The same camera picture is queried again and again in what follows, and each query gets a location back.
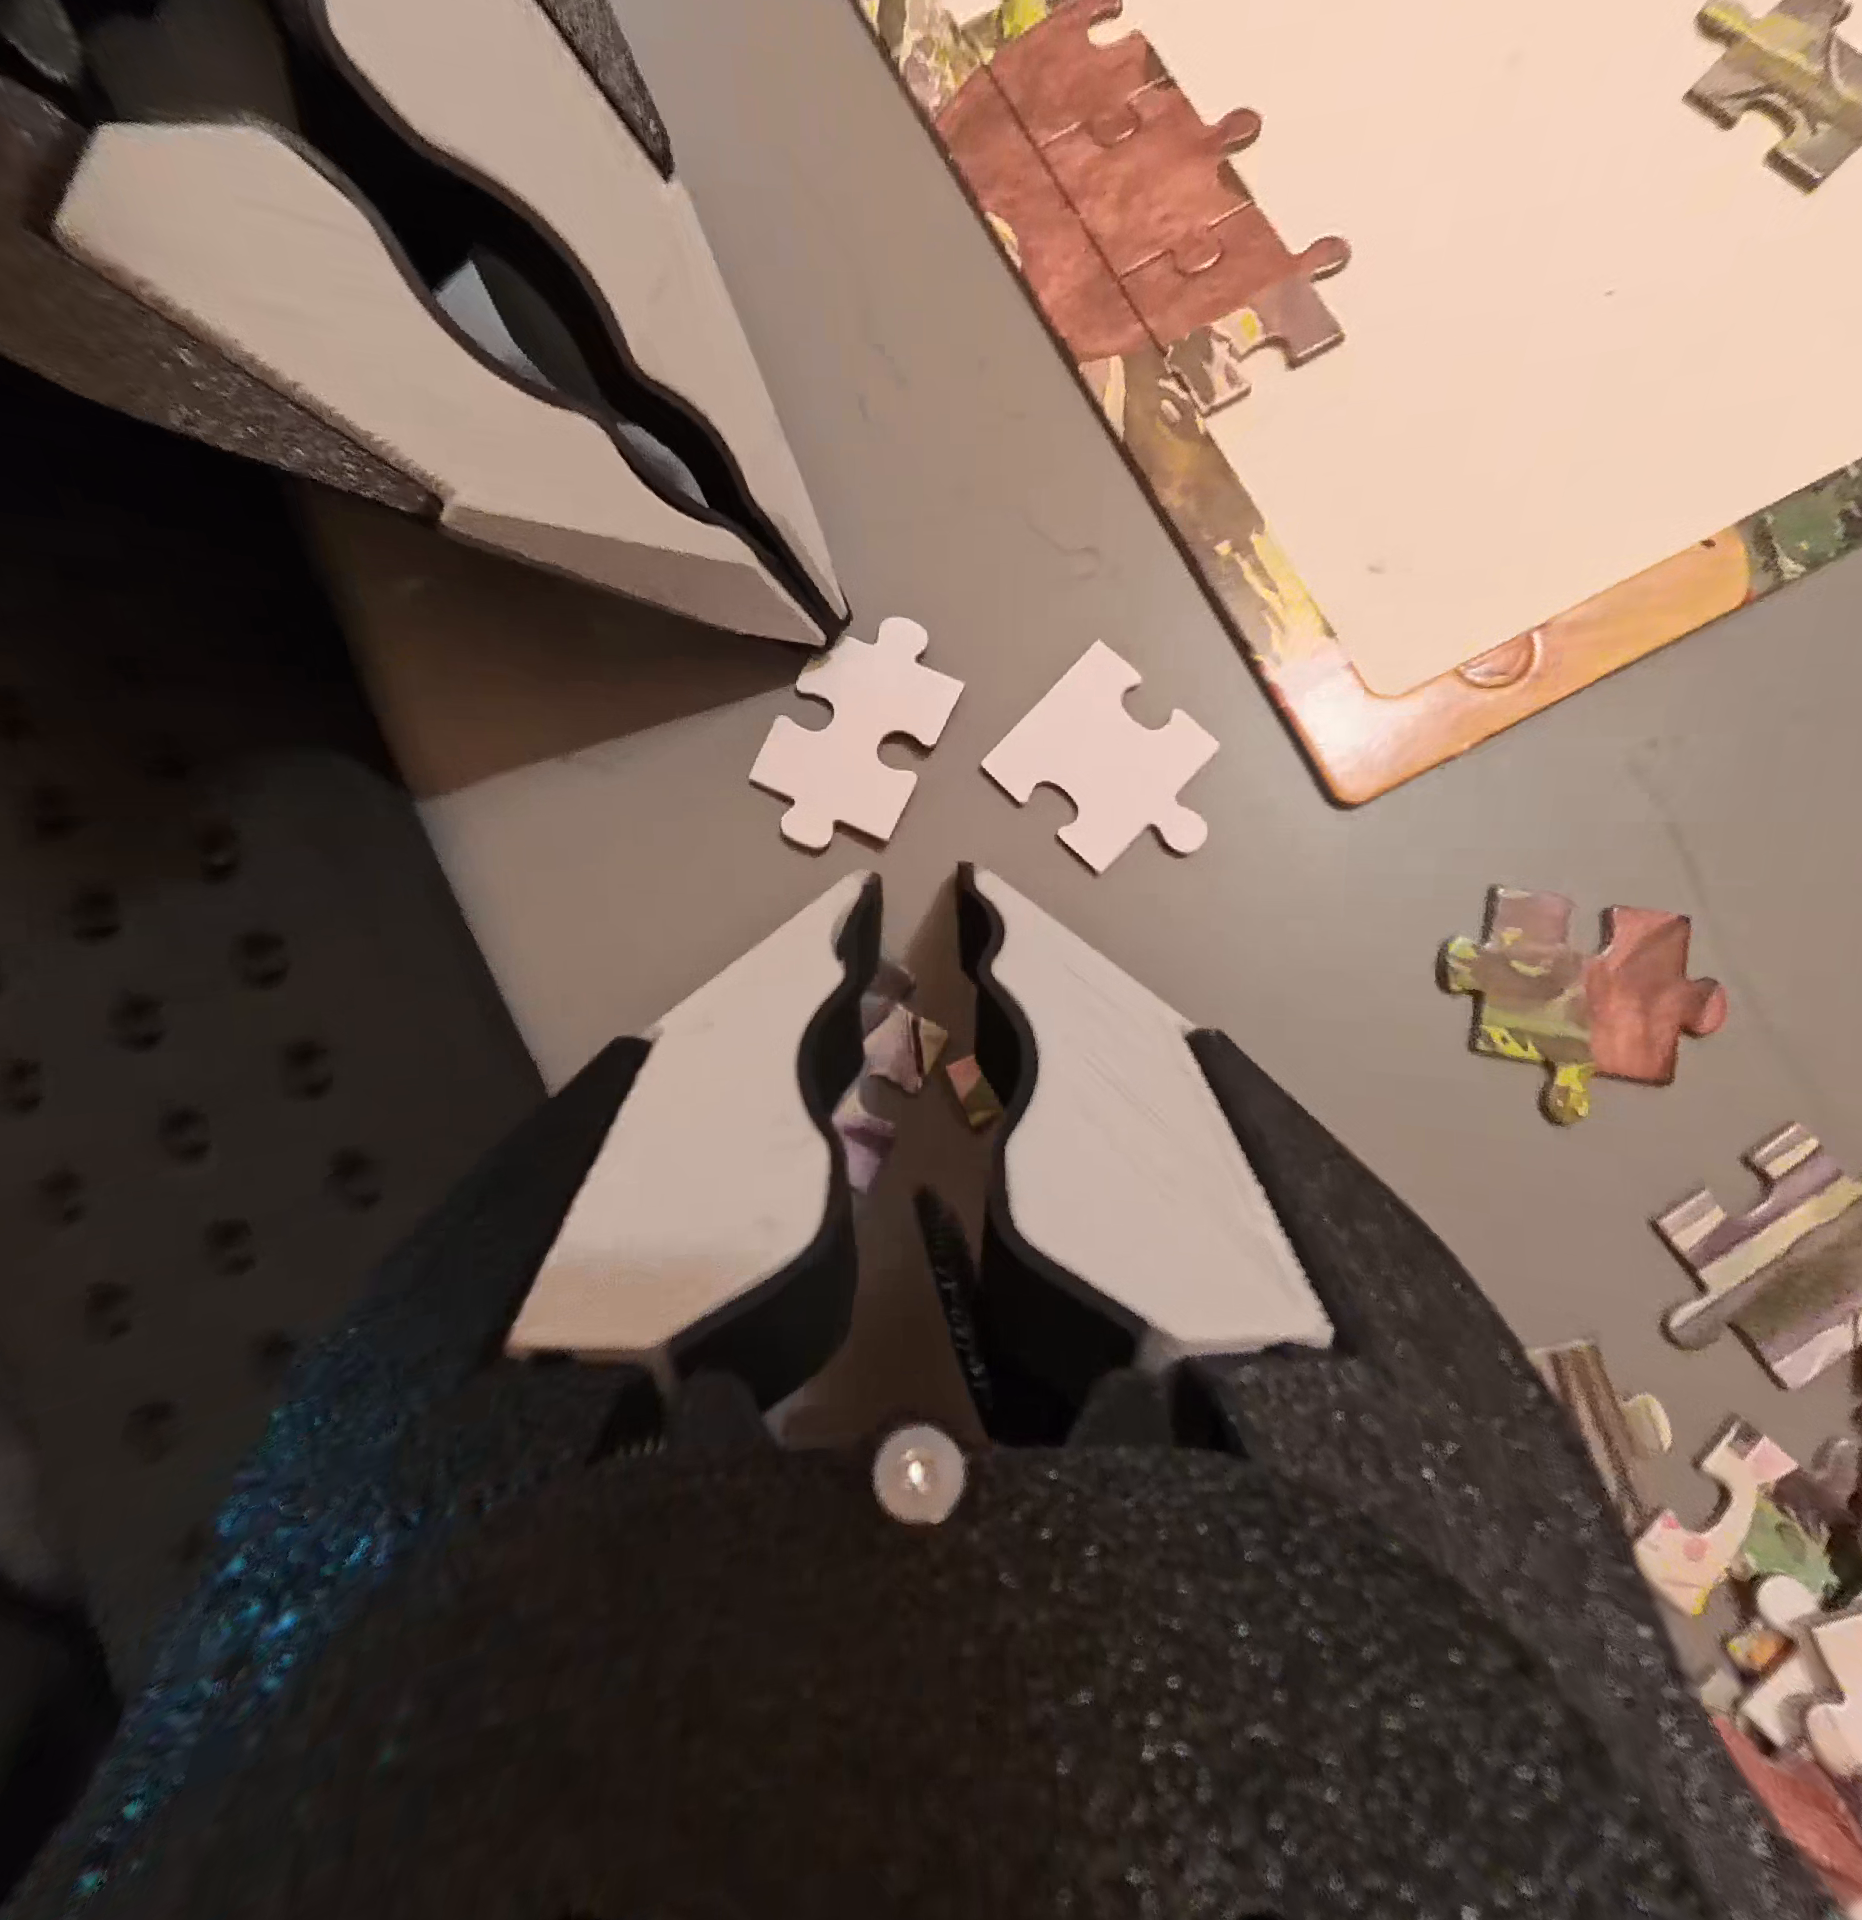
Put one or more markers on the cardboard puzzle frame tray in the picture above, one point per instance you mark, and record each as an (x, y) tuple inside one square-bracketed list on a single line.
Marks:
[(1549, 370)]

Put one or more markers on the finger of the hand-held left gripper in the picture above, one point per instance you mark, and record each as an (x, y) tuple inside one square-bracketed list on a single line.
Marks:
[(601, 225), (347, 343)]

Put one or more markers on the green and brown puzzle piece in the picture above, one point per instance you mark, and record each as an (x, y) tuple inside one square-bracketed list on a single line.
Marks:
[(1587, 986)]

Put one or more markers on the white-backed yellow-green puzzle piece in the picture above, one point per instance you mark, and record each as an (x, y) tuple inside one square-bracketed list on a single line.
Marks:
[(1788, 93)]

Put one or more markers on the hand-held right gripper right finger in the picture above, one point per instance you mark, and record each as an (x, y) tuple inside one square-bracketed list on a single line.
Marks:
[(1169, 1180)]

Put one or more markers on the black dimpled chair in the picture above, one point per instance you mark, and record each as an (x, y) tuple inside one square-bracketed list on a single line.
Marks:
[(198, 1045)]

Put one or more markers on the green and yellow puzzle piece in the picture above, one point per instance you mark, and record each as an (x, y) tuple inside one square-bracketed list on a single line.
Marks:
[(950, 19)]

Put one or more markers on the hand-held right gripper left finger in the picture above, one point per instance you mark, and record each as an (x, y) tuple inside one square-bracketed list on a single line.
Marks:
[(679, 1180)]

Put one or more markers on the pile of puzzle pieces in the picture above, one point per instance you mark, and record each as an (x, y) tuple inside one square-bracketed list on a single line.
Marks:
[(1788, 1260)]

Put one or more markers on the grey desk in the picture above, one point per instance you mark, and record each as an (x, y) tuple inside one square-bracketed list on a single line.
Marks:
[(900, 370)]

